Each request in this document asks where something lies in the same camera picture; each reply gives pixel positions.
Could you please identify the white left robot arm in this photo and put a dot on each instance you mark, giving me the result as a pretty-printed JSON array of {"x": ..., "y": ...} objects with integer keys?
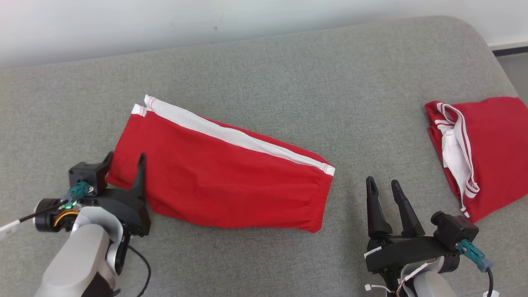
[{"x": 82, "y": 255}]

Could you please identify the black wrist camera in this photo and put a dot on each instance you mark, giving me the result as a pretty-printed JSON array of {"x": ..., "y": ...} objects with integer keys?
[
  {"x": 86, "y": 175},
  {"x": 453, "y": 229}
]

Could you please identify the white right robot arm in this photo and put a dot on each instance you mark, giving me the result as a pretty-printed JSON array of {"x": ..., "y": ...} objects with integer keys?
[{"x": 433, "y": 284}]

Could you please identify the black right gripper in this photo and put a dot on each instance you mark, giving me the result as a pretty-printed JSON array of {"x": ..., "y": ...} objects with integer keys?
[{"x": 412, "y": 249}]

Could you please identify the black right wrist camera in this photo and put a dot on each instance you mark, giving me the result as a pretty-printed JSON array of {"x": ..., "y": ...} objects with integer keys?
[{"x": 453, "y": 229}]

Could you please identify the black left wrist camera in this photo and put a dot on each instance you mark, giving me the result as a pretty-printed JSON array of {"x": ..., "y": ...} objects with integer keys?
[{"x": 86, "y": 175}]

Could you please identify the white black baseboard strip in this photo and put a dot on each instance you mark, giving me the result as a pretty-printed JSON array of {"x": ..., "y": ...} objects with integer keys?
[{"x": 509, "y": 47}]

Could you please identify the red basketball jersey white sleeves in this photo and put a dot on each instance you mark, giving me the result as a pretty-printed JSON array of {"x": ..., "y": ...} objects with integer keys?
[{"x": 499, "y": 152}]

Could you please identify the grey fabric sofa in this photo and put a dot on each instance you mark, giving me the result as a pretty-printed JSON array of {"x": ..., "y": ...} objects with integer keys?
[{"x": 288, "y": 74}]

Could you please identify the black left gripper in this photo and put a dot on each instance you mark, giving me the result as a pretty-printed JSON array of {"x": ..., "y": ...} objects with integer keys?
[{"x": 128, "y": 210}]

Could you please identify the red shorts white side stripe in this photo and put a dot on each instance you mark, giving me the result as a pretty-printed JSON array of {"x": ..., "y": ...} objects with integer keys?
[{"x": 214, "y": 177}]

